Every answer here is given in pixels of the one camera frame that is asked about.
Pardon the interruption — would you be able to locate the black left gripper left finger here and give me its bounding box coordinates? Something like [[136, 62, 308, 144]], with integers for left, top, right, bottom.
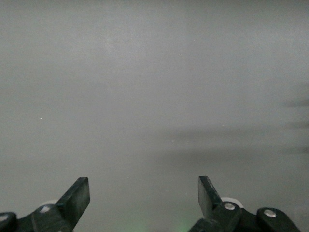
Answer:
[[18, 177, 91, 232]]

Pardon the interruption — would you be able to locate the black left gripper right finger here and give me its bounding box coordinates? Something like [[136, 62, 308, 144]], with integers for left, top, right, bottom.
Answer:
[[188, 175, 260, 232]]

